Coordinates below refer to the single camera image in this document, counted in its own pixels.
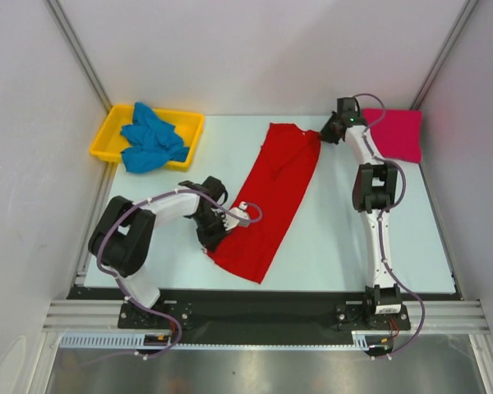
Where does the aluminium frame rail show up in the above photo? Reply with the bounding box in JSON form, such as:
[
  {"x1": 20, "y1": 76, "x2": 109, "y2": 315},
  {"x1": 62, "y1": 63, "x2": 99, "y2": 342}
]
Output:
[{"x1": 45, "y1": 286, "x2": 489, "y2": 334}]

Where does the folded magenta t shirt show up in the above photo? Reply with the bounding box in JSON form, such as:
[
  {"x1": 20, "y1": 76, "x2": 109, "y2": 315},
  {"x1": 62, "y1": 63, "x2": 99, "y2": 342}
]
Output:
[{"x1": 371, "y1": 109, "x2": 422, "y2": 163}]

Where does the yellow plastic tray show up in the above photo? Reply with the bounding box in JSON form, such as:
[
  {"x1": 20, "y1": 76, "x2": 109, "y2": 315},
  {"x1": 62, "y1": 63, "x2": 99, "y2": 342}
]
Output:
[{"x1": 90, "y1": 104, "x2": 205, "y2": 172}]

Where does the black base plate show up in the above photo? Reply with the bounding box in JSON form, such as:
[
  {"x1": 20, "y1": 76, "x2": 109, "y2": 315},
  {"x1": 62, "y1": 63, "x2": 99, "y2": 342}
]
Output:
[{"x1": 67, "y1": 286, "x2": 412, "y2": 346}]

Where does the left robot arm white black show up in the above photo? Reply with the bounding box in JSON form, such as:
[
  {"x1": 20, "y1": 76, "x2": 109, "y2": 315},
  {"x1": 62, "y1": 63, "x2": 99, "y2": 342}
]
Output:
[{"x1": 88, "y1": 176, "x2": 248, "y2": 328}]

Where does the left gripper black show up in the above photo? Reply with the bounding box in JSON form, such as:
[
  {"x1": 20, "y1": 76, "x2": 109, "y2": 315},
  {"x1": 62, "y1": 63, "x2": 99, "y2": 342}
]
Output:
[{"x1": 191, "y1": 211, "x2": 233, "y2": 254}]

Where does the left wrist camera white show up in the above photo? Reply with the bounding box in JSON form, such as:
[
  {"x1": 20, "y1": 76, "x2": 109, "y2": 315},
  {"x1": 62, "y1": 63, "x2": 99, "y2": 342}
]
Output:
[{"x1": 223, "y1": 201, "x2": 251, "y2": 231}]

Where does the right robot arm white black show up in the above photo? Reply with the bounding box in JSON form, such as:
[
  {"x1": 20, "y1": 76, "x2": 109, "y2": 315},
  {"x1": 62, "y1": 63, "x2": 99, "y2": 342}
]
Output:
[{"x1": 320, "y1": 94, "x2": 405, "y2": 332}]

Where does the grey slotted cable duct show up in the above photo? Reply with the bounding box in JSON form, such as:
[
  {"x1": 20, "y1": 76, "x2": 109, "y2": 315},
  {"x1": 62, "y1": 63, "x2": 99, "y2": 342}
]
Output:
[{"x1": 60, "y1": 331, "x2": 385, "y2": 351}]

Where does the blue t shirt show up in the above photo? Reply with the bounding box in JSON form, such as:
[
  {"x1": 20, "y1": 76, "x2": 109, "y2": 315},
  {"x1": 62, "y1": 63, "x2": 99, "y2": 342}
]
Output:
[{"x1": 121, "y1": 103, "x2": 189, "y2": 174}]

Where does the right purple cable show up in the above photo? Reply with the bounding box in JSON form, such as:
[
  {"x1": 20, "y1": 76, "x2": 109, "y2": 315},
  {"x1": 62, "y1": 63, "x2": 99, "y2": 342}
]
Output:
[{"x1": 352, "y1": 93, "x2": 426, "y2": 362}]

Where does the red t shirt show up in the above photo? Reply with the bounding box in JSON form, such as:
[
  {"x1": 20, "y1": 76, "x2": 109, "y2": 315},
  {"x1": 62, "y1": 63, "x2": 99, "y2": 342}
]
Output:
[{"x1": 208, "y1": 123, "x2": 321, "y2": 283}]

